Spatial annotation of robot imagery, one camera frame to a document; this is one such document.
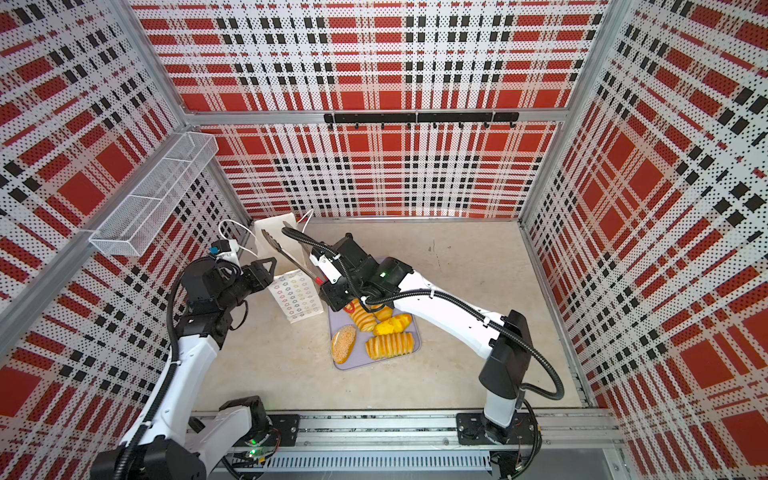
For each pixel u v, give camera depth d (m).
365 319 0.89
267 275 0.72
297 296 0.84
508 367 0.42
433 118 0.89
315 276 0.69
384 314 0.94
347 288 0.52
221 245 0.66
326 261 0.64
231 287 0.65
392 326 0.88
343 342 0.84
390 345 0.84
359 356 0.87
